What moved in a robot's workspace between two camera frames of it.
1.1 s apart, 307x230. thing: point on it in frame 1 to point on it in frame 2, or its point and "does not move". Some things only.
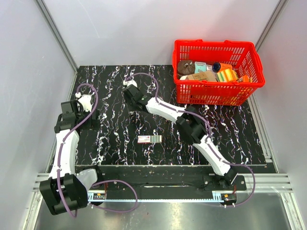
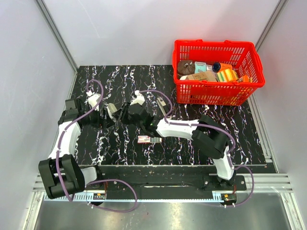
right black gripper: x=131 y=109 to x=122 y=116
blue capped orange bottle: x=218 y=66 does not move
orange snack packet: x=245 y=78 does not move
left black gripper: x=93 y=124 does not move
